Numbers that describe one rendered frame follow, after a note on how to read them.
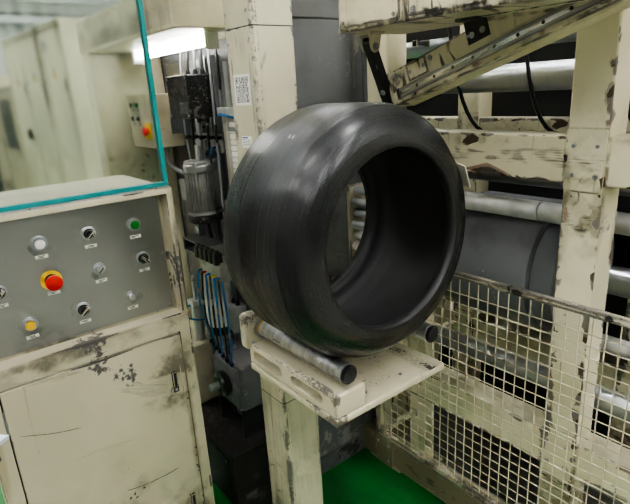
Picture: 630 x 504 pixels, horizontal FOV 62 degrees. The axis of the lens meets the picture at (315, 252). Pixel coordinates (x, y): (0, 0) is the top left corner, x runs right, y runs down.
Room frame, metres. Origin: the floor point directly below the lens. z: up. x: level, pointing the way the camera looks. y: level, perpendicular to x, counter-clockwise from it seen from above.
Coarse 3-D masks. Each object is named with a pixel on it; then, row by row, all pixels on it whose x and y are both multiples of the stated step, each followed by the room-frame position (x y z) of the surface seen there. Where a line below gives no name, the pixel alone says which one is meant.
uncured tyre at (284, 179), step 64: (320, 128) 1.05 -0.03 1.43; (384, 128) 1.08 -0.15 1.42; (256, 192) 1.04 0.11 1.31; (320, 192) 0.97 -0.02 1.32; (384, 192) 1.45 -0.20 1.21; (448, 192) 1.21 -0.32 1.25; (256, 256) 1.00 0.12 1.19; (320, 256) 0.96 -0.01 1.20; (384, 256) 1.42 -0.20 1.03; (448, 256) 1.20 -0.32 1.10; (320, 320) 0.96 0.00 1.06; (384, 320) 1.24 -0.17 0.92
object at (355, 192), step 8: (352, 184) 1.69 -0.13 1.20; (360, 184) 1.70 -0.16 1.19; (352, 192) 1.68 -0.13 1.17; (360, 192) 1.65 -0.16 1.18; (352, 200) 1.67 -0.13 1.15; (360, 200) 1.64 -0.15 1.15; (352, 208) 1.68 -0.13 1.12; (360, 208) 1.70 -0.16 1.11; (352, 216) 1.68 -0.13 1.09; (360, 216) 1.65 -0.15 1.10; (352, 224) 1.67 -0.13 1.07; (360, 224) 1.64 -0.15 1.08; (352, 232) 1.68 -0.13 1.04; (360, 232) 1.66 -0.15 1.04; (352, 240) 1.68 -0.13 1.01; (352, 248) 1.68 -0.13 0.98; (352, 256) 1.68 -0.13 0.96
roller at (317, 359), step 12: (264, 324) 1.26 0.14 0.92; (264, 336) 1.25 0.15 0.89; (276, 336) 1.20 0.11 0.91; (288, 336) 1.18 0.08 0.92; (288, 348) 1.16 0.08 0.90; (300, 348) 1.13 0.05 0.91; (312, 348) 1.11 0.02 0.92; (312, 360) 1.08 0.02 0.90; (324, 360) 1.06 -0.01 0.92; (336, 360) 1.04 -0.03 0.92; (336, 372) 1.02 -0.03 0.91; (348, 372) 1.01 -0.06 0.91; (348, 384) 1.01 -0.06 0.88
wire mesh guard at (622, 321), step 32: (512, 288) 1.22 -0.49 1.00; (480, 320) 1.30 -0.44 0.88; (544, 320) 1.15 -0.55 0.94; (608, 320) 1.03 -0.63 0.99; (576, 352) 1.08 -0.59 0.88; (416, 384) 1.48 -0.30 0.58; (448, 384) 1.37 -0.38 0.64; (512, 384) 1.21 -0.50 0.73; (448, 416) 1.37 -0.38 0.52; (512, 416) 1.20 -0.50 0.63; (544, 480) 1.13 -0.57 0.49
